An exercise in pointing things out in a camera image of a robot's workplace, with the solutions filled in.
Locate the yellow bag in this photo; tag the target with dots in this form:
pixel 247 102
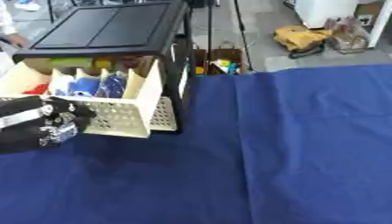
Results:
pixel 297 38

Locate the pale compartment drawer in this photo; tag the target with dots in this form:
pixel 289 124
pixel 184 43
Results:
pixel 122 113

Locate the red object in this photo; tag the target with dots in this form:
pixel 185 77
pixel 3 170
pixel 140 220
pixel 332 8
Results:
pixel 38 89

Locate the green box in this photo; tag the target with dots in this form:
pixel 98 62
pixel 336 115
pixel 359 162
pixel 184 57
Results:
pixel 70 61

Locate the dark blue wrapped packet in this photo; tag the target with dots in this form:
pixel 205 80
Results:
pixel 113 85

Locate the person's hand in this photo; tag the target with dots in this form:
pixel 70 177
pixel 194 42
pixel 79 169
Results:
pixel 16 39

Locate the white cabinet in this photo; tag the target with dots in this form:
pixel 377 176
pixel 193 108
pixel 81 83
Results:
pixel 326 11

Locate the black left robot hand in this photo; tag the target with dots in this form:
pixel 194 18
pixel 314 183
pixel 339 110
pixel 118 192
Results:
pixel 35 125

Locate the black tripod pole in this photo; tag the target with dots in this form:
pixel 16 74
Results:
pixel 243 32

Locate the clear plastic bag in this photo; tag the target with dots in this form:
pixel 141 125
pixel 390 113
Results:
pixel 348 35

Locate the black drawer cabinet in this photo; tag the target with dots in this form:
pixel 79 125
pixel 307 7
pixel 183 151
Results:
pixel 107 27

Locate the blue and white roll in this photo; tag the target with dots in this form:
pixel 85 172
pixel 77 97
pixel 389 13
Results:
pixel 81 86

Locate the yellow block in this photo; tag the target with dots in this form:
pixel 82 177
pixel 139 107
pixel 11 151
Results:
pixel 104 63

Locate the brown box with items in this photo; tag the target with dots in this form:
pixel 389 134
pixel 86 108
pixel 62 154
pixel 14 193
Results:
pixel 218 62

